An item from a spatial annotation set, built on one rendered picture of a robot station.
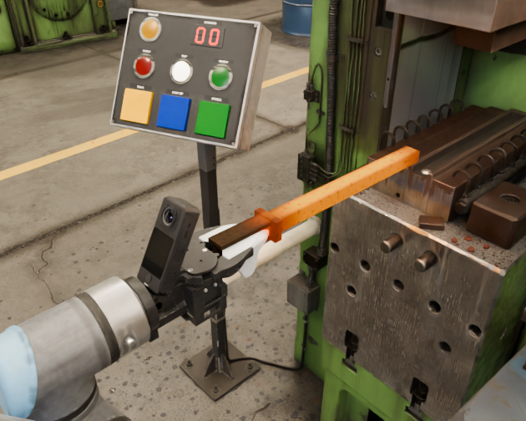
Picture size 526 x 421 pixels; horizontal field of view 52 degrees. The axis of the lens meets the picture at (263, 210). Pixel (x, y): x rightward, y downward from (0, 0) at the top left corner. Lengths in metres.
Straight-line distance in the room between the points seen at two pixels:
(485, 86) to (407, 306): 0.64
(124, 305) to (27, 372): 0.12
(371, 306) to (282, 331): 0.90
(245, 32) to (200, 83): 0.15
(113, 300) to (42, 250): 2.03
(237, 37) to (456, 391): 0.88
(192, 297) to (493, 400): 0.54
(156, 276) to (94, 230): 2.06
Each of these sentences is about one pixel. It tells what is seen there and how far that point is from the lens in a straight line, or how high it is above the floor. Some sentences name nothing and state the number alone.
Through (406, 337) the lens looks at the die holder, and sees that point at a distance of 1.21.
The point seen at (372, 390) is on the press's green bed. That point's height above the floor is 0.42.
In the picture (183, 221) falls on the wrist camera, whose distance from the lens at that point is 0.63.
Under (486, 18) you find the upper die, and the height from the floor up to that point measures 1.29.
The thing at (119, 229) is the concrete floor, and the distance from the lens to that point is 2.69.
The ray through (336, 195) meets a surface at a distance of 0.84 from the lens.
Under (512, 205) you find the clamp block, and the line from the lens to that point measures 1.05.
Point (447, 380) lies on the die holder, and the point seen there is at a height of 0.61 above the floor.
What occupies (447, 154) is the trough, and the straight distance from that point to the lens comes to 1.17.
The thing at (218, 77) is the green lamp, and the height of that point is 1.09.
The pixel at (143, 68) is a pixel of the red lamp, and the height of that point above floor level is 1.09.
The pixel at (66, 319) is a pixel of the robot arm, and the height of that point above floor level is 1.08.
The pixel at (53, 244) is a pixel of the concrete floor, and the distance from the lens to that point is 2.68.
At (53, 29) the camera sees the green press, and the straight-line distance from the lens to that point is 5.69.
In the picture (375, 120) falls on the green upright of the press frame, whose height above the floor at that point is 0.99.
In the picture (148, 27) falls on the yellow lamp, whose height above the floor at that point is 1.17.
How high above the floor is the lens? 1.49
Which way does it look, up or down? 33 degrees down
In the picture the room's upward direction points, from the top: straight up
